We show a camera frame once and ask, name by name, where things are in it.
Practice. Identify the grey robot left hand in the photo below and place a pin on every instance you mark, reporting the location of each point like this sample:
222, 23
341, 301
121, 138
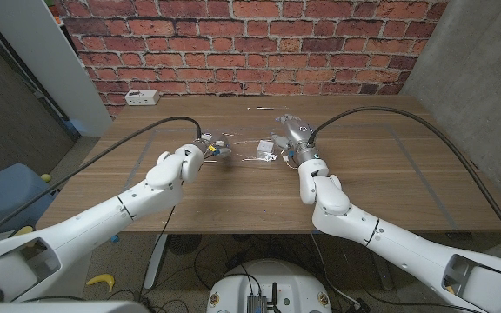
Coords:
215, 145

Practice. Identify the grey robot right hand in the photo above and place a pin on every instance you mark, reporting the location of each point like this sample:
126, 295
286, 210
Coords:
296, 132

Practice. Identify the clear cellophane sheet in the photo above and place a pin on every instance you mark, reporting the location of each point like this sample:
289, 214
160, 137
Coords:
250, 150

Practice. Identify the small white box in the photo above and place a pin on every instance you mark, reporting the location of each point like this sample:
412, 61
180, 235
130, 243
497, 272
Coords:
265, 148

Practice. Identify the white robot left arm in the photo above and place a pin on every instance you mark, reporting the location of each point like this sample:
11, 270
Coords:
102, 221

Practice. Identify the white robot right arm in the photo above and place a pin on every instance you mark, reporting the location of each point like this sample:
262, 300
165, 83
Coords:
385, 235

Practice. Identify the grey electronics box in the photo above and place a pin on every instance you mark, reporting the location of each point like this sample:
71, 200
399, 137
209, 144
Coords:
257, 304

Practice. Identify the small yellow white connector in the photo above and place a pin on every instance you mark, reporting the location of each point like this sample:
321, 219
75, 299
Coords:
286, 157
211, 148

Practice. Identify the white power strip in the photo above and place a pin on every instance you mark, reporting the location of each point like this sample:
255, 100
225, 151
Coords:
142, 97

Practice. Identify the red brick print backdrop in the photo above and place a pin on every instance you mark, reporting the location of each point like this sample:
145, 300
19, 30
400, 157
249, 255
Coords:
255, 43

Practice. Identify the black round fan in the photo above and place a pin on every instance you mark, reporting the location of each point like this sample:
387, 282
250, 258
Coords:
185, 244

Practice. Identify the white table leg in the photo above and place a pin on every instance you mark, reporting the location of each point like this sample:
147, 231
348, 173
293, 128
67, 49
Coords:
155, 261

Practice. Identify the small blue object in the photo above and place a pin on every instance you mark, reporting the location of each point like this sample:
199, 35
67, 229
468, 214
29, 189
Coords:
115, 238

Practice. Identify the white robot torso base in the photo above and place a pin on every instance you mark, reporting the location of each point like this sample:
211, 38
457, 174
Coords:
294, 287

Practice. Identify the grey table leg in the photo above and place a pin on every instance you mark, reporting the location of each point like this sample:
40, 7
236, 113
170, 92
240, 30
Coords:
383, 274

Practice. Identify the small yellow ball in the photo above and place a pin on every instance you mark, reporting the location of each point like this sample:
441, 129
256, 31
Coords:
46, 177

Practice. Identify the white door panel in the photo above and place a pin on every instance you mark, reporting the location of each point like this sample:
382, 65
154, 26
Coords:
46, 56

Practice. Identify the yellow black foot pedal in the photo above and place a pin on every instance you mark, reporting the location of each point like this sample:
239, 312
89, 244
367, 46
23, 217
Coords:
22, 230

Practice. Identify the blue grey plastic bin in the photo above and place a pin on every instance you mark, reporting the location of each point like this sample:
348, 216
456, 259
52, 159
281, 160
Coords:
7, 195

